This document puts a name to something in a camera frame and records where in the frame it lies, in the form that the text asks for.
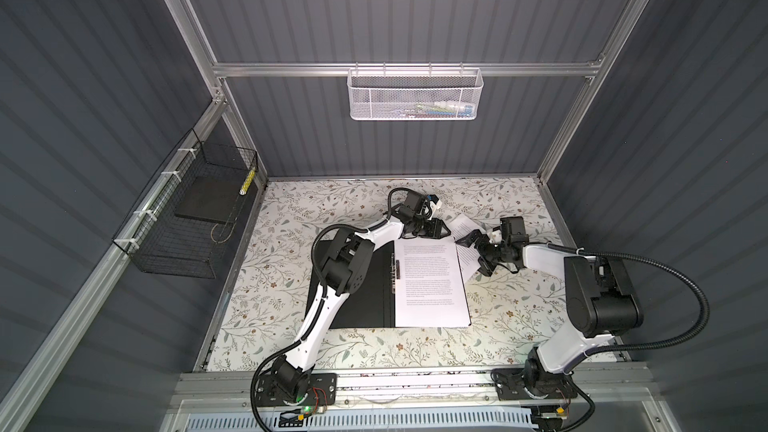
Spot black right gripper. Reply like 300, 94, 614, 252
458, 230, 510, 275

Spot white printed sheet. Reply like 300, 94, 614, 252
394, 238, 471, 328
448, 214, 486, 282

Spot orange folder black inside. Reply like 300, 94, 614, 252
304, 239, 472, 331

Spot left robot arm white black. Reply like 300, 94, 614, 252
257, 187, 450, 401

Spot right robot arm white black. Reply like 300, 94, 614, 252
450, 217, 643, 399

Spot floral table mat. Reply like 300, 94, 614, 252
207, 178, 566, 372

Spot markers in white basket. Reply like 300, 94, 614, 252
399, 101, 476, 120

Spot white vented panel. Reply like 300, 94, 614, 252
182, 407, 538, 432

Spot yellow marker in basket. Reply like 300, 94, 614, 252
239, 168, 256, 196

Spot black pad in basket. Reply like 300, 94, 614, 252
174, 177, 241, 224

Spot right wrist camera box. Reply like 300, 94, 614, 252
500, 216, 529, 245

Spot black corrugated cable left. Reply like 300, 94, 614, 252
249, 187, 415, 432

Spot black corrugated cable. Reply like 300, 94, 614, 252
539, 242, 711, 354
249, 187, 415, 432

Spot white wire mesh basket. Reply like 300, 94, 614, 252
346, 72, 484, 122

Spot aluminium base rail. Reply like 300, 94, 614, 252
169, 362, 660, 410

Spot black corrugated cable right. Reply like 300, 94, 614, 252
539, 242, 711, 354

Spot black wire basket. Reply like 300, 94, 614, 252
113, 132, 259, 279

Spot aluminium frame crossbar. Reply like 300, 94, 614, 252
214, 61, 596, 78

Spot aluminium frame post right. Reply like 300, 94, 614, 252
537, 0, 650, 185

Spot aluminium frame post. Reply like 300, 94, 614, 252
537, 0, 650, 185
163, 0, 268, 184

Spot aluminium frame post left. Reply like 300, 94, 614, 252
163, 0, 268, 184

